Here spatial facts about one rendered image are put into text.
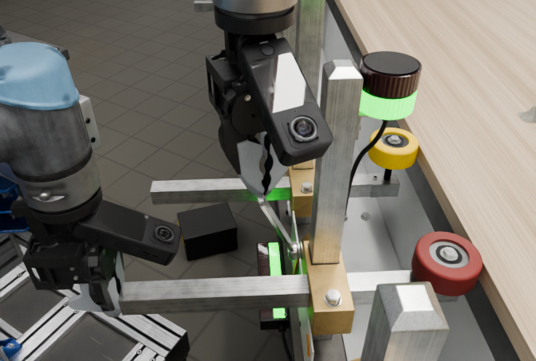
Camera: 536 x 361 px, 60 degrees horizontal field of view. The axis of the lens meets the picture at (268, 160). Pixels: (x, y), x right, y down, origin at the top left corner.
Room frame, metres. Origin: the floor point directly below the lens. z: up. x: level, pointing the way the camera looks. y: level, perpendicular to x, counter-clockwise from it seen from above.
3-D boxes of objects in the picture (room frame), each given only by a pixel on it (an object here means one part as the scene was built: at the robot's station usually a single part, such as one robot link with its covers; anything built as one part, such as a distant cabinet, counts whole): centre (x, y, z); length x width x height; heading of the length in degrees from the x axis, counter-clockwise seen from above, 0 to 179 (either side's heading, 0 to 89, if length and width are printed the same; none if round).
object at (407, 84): (0.43, -0.12, 1.13); 0.06 x 0.06 x 0.02
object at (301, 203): (0.65, -0.06, 0.81); 0.14 x 0.06 x 0.05; 3
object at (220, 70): (0.42, 0.01, 1.15); 0.09 x 0.08 x 0.12; 23
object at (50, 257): (0.37, 0.22, 0.97); 0.09 x 0.08 x 0.12; 93
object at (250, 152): (0.41, 0.03, 1.04); 0.06 x 0.03 x 0.09; 23
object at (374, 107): (0.43, -0.12, 1.11); 0.06 x 0.06 x 0.02
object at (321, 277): (0.40, -0.08, 0.85); 0.14 x 0.06 x 0.05; 3
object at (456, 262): (0.39, -0.22, 0.85); 0.08 x 0.08 x 0.11
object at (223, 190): (0.63, -0.01, 0.81); 0.44 x 0.03 x 0.04; 93
